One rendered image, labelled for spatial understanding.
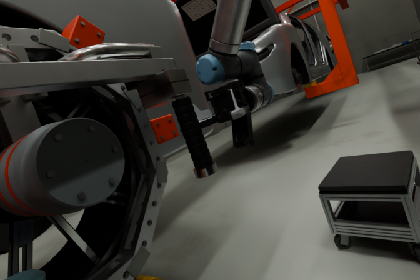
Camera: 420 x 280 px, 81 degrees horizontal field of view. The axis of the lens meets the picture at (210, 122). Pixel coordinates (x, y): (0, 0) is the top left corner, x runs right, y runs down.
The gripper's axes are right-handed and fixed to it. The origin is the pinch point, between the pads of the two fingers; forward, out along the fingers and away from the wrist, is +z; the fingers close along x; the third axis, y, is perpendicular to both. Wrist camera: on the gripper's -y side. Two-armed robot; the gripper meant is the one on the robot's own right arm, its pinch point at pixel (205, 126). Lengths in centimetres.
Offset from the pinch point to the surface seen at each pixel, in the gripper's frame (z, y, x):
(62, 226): 18.4, -10.1, -31.0
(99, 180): 20.9, -1.4, -6.0
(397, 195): -71, -53, 24
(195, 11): -279, 143, -153
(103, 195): 21.1, -3.6, -6.0
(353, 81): -342, -26, 4
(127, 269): 14.3, -22.2, -20.2
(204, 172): 6.5, -7.2, 1.0
